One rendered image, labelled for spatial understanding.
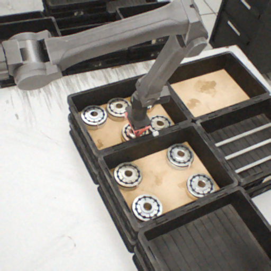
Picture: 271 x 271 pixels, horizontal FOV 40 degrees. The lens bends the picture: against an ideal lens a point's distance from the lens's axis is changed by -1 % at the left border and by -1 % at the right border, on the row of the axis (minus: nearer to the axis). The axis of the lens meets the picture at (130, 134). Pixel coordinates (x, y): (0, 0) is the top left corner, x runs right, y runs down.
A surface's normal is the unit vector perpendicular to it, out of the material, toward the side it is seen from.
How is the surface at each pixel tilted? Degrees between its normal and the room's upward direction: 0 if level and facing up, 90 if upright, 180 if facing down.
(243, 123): 0
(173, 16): 27
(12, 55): 21
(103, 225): 0
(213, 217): 0
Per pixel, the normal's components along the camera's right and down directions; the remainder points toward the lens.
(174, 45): -0.92, 0.22
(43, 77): 0.29, 0.93
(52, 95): 0.10, -0.62
